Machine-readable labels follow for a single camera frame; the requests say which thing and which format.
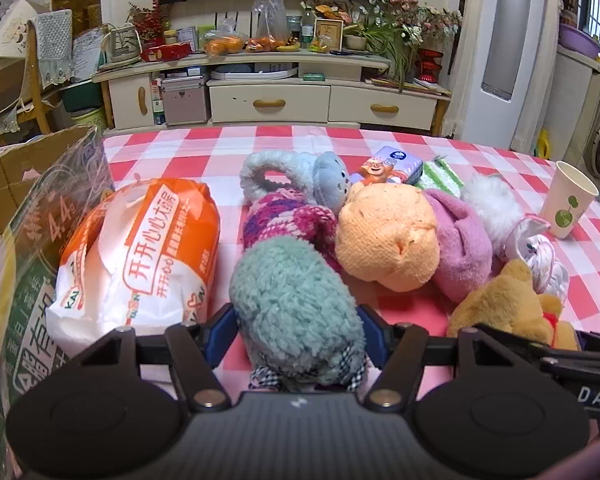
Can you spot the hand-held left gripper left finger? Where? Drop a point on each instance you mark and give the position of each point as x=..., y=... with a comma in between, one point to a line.
x=224, y=327

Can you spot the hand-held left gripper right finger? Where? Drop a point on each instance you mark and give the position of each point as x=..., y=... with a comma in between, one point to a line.
x=375, y=332

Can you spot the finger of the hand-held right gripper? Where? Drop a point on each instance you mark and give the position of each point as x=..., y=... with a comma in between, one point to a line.
x=530, y=349

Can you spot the teal knitted plush toy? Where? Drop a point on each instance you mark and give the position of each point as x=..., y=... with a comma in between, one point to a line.
x=290, y=300

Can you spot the pink purple knitted sock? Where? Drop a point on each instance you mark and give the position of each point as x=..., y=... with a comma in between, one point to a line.
x=290, y=215

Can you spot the green white striped scrub cloth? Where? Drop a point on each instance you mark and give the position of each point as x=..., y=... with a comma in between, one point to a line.
x=440, y=177

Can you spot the cardboard box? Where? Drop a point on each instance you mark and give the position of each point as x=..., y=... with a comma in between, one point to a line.
x=0, y=185

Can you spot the brown plush bear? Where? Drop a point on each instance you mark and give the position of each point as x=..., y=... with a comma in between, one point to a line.
x=500, y=300

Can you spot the white fluffy plush toy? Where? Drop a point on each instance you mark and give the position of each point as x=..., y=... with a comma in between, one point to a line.
x=540, y=255

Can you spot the orange pink plush toy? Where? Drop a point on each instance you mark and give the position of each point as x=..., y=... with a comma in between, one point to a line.
x=385, y=235

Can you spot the orange white bread bag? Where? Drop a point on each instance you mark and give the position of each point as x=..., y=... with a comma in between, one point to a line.
x=140, y=260

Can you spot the pink knit hat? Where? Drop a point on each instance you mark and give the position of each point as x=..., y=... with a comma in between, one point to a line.
x=460, y=240

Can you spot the white fluffy pompom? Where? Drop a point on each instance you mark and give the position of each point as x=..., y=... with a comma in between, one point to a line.
x=490, y=205

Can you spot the white paper cup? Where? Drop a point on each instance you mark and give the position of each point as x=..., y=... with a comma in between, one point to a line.
x=565, y=195

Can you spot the blue plush wristband toy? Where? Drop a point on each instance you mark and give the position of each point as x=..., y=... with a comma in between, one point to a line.
x=330, y=175

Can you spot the purple cartoon tissue pack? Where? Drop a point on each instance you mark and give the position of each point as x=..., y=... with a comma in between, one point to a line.
x=395, y=162

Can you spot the red white checkered tablecloth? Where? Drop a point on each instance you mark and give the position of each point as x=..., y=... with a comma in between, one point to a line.
x=280, y=140

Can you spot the yellow green toy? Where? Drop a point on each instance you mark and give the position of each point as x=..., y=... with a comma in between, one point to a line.
x=541, y=145

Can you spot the cream cabinet drawer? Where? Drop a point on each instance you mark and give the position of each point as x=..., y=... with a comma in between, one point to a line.
x=240, y=105
x=410, y=105

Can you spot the silver aluminium case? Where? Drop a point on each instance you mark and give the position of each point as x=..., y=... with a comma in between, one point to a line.
x=185, y=102

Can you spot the pale green waste bin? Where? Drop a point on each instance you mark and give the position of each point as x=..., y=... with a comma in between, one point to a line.
x=90, y=120

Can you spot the white round tray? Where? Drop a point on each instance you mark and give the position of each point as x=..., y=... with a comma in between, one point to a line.
x=250, y=72

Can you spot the small green box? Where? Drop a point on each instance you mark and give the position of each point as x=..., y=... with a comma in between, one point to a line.
x=313, y=77

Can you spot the cream television cabinet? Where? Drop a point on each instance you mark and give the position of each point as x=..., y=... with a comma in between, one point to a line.
x=180, y=67

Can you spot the red lantern ornament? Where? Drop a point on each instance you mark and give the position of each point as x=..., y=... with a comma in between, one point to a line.
x=430, y=67

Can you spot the green plastic bucket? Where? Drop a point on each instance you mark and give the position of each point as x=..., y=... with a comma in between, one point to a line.
x=82, y=95

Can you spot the red flat box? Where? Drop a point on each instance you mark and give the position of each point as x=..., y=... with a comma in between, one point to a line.
x=167, y=52

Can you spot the bag of oranges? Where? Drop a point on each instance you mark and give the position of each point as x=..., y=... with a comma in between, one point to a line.
x=265, y=45
x=225, y=46

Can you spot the yellow banana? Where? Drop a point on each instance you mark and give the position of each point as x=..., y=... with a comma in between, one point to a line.
x=289, y=47

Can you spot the potted spider plant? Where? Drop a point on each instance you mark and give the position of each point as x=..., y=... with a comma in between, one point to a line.
x=356, y=41

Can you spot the wooden chair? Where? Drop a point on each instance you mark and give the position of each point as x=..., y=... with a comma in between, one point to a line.
x=32, y=105

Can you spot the paper sheets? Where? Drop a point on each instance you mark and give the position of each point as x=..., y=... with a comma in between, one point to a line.
x=87, y=52

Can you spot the glass jar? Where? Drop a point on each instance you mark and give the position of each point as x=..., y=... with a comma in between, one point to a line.
x=294, y=27

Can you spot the purple plastic basin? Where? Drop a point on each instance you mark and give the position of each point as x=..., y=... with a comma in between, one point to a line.
x=580, y=40

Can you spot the red berry branches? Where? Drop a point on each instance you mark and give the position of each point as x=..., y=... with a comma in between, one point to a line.
x=147, y=22

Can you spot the white standing air conditioner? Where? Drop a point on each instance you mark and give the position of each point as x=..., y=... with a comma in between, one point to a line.
x=510, y=35

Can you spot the clear tall plastic bag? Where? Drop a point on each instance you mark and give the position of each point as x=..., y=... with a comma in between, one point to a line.
x=270, y=15

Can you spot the clear plastic bottle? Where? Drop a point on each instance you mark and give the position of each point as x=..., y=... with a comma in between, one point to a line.
x=307, y=22

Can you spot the pink white artificial flowers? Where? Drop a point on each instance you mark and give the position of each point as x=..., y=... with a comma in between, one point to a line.
x=430, y=17

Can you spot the white lace cover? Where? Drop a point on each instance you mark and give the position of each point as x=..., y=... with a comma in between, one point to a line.
x=55, y=45

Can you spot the cream scalloped cloth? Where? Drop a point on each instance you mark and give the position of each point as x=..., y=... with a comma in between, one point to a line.
x=10, y=30

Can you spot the wooden photo frame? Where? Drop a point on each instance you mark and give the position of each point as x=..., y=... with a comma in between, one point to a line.
x=328, y=35

